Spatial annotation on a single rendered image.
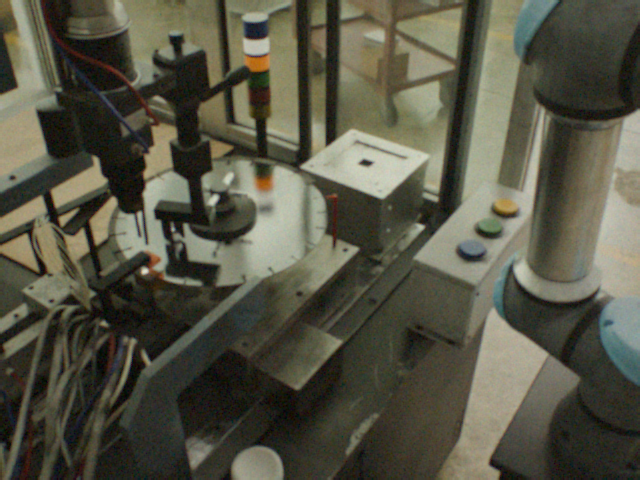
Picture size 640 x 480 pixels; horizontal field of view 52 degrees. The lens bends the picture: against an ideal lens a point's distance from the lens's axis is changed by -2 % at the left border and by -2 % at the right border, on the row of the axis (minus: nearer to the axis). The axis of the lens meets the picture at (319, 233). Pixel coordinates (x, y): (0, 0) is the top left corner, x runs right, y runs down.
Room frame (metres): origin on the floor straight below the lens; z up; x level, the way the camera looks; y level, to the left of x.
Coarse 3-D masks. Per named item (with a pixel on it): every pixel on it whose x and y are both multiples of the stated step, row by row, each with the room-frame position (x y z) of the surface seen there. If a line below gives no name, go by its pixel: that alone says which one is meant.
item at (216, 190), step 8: (232, 176) 0.89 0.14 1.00; (216, 184) 0.86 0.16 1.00; (224, 184) 0.86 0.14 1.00; (208, 192) 0.85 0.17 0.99; (216, 192) 0.84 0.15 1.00; (224, 192) 0.84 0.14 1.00; (232, 192) 0.84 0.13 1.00; (240, 192) 0.84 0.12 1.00; (248, 192) 0.84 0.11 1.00; (216, 200) 0.83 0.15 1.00; (224, 200) 0.84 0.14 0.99
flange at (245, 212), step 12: (228, 204) 0.85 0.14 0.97; (240, 204) 0.86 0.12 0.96; (252, 204) 0.87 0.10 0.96; (216, 216) 0.83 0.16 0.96; (228, 216) 0.83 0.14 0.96; (240, 216) 0.83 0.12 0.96; (252, 216) 0.84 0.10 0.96; (192, 228) 0.81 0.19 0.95; (204, 228) 0.81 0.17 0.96; (216, 228) 0.80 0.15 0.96; (228, 228) 0.80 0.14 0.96; (240, 228) 0.81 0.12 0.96
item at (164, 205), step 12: (192, 192) 0.77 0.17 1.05; (204, 192) 0.78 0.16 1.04; (156, 204) 0.79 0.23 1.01; (168, 204) 0.79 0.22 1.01; (180, 204) 0.79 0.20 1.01; (192, 204) 0.77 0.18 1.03; (204, 204) 0.77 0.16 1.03; (156, 216) 0.78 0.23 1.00; (168, 216) 0.77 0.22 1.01; (180, 216) 0.77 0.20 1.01; (192, 216) 0.77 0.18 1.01; (204, 216) 0.76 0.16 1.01; (168, 228) 0.77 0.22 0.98; (180, 228) 0.79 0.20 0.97; (168, 240) 0.78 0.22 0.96
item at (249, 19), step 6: (246, 18) 1.15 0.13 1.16; (252, 18) 1.15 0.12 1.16; (258, 18) 1.15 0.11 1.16; (264, 18) 1.15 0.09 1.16; (246, 24) 1.14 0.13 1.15; (252, 24) 1.13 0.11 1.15; (258, 24) 1.13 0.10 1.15; (264, 24) 1.14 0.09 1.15; (246, 30) 1.14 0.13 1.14; (252, 30) 1.13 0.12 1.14; (258, 30) 1.13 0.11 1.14; (264, 30) 1.14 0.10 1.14; (246, 36) 1.14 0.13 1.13; (252, 36) 1.13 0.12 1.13; (258, 36) 1.13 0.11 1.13; (264, 36) 1.14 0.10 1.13
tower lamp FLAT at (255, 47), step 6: (246, 42) 1.14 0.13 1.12; (252, 42) 1.13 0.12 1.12; (258, 42) 1.13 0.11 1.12; (264, 42) 1.14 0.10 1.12; (246, 48) 1.14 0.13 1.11; (252, 48) 1.13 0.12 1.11; (258, 48) 1.13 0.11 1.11; (264, 48) 1.14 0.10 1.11; (252, 54) 1.13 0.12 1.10; (258, 54) 1.13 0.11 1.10; (264, 54) 1.14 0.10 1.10
